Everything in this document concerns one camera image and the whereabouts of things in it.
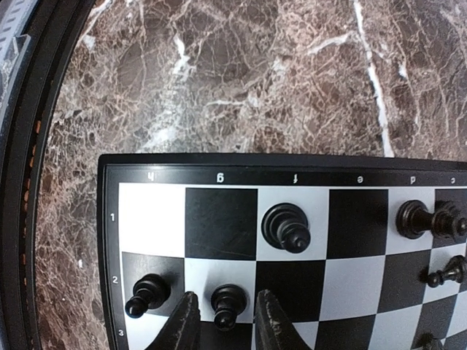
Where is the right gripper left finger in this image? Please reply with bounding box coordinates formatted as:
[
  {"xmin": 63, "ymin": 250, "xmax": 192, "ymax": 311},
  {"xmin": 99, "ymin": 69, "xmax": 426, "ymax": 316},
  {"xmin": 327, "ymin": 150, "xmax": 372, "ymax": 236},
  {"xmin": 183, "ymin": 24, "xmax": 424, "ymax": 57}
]
[{"xmin": 146, "ymin": 292, "xmax": 201, "ymax": 350}]

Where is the black and grey chessboard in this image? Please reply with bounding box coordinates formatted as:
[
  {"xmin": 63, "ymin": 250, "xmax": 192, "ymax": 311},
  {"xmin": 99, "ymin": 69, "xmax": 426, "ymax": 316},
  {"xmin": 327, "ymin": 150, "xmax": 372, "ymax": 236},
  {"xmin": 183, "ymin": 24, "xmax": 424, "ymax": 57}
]
[{"xmin": 97, "ymin": 154, "xmax": 466, "ymax": 349}]

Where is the fallen black piece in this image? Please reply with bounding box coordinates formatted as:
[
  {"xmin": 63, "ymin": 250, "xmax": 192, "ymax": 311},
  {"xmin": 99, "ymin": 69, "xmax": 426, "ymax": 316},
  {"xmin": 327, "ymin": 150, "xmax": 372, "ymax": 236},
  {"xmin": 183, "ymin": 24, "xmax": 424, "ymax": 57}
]
[{"xmin": 427, "ymin": 255, "xmax": 466, "ymax": 288}]

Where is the black front rail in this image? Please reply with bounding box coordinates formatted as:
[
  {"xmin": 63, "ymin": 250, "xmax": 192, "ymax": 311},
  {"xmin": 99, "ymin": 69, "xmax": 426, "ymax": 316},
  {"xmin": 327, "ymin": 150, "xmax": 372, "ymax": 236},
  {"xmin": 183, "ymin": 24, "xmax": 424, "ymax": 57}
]
[{"xmin": 1, "ymin": 1, "xmax": 93, "ymax": 349}]

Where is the black king standing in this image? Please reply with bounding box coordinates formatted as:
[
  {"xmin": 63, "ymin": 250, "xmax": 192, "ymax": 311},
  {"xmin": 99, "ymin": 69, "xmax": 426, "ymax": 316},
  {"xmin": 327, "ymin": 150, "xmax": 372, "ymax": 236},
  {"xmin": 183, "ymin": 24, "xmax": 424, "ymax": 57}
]
[{"xmin": 431, "ymin": 201, "xmax": 466, "ymax": 243}]

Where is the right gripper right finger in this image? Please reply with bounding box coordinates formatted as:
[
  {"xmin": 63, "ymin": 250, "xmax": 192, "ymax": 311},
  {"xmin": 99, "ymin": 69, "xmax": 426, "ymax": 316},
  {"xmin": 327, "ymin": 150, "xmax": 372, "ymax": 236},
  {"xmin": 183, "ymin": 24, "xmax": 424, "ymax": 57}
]
[{"xmin": 255, "ymin": 289, "xmax": 310, "ymax": 350}]

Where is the white slotted cable duct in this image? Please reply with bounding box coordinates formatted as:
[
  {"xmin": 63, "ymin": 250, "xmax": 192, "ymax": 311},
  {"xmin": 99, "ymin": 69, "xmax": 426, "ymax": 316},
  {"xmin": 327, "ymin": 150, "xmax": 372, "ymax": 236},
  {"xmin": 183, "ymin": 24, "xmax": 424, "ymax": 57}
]
[{"xmin": 0, "ymin": 0, "xmax": 32, "ymax": 110}]

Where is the black queen standing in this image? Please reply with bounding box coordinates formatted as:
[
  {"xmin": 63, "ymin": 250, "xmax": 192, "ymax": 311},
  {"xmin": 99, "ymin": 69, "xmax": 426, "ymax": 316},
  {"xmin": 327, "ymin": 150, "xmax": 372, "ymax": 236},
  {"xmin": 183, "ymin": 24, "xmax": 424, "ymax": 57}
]
[{"xmin": 395, "ymin": 200, "xmax": 434, "ymax": 240}]

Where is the black bishop standing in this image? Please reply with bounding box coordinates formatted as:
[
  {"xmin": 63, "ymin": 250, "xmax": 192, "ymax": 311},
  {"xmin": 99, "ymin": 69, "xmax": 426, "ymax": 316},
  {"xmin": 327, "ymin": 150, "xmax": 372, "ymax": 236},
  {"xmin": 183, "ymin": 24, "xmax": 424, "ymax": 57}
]
[{"xmin": 261, "ymin": 203, "xmax": 311, "ymax": 254}]

